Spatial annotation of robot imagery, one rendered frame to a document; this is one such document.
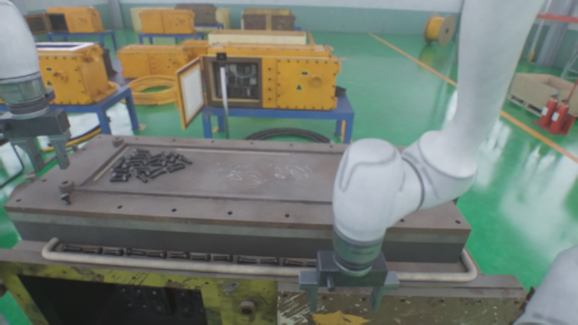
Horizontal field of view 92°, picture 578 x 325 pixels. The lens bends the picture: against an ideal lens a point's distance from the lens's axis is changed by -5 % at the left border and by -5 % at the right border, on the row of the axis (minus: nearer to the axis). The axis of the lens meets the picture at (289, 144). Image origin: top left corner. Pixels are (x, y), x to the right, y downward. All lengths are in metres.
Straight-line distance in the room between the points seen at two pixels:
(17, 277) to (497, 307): 1.34
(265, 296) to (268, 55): 2.83
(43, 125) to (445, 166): 0.85
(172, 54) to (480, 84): 6.77
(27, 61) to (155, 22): 9.20
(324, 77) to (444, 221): 2.62
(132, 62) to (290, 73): 4.74
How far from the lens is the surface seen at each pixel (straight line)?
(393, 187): 0.46
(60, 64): 4.15
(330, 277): 0.59
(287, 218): 0.80
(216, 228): 0.83
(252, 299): 0.91
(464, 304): 0.97
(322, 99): 3.40
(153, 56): 7.18
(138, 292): 1.41
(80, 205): 0.99
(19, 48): 0.83
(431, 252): 0.93
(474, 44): 0.34
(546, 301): 0.50
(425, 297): 0.90
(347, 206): 0.47
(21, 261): 1.12
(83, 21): 11.14
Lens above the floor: 1.90
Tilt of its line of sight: 28 degrees down
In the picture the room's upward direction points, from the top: 2 degrees clockwise
